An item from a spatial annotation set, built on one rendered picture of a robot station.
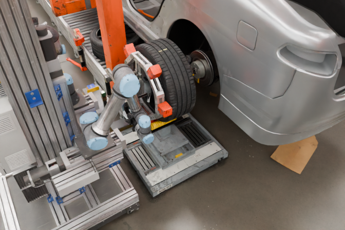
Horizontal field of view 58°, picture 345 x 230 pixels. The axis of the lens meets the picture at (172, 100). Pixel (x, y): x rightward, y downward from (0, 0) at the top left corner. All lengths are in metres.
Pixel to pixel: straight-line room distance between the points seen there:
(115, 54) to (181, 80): 0.72
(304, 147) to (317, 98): 1.50
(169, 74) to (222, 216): 1.26
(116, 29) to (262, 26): 1.24
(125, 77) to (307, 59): 1.04
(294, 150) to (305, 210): 0.65
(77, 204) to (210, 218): 1.07
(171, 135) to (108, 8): 1.26
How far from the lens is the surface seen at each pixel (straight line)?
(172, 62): 2.28
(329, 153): 3.48
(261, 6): 1.89
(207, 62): 2.59
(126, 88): 1.72
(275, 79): 1.91
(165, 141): 2.92
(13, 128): 2.02
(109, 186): 2.69
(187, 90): 2.32
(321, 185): 3.19
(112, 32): 2.63
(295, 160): 3.27
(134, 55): 2.40
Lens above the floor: 2.40
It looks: 41 degrees down
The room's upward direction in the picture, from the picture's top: straight up
